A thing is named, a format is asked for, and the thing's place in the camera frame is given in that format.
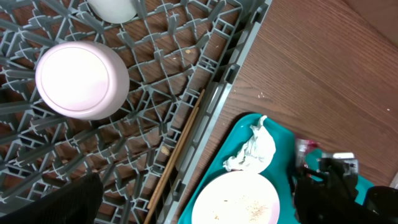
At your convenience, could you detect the red snack wrapper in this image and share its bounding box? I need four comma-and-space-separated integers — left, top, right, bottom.
295, 138, 319, 168

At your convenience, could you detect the teal plastic serving tray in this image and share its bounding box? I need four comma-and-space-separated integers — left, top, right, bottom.
177, 113, 375, 224

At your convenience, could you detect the large white plate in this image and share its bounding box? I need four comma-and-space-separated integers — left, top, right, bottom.
191, 171, 280, 224

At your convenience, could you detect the white napkin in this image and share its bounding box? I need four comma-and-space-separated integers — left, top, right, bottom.
223, 115, 276, 174

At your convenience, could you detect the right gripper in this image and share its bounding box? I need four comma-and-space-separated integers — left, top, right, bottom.
298, 152, 358, 199

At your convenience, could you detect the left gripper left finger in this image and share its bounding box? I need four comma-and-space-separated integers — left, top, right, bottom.
1, 173, 104, 224

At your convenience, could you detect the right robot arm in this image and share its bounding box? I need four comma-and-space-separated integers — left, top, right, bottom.
292, 152, 397, 223

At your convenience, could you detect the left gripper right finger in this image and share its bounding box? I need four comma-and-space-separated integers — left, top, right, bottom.
294, 179, 397, 224

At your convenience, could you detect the small white plate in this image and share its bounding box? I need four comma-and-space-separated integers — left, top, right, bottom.
35, 41, 129, 120

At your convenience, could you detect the wooden chopstick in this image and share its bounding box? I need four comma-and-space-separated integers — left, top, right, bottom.
144, 106, 198, 224
147, 90, 205, 210

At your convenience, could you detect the white paper cup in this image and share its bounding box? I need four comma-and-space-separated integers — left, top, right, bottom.
88, 0, 137, 24

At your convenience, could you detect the grey plastic dish rack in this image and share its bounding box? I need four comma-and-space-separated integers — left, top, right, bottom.
1, 0, 271, 223

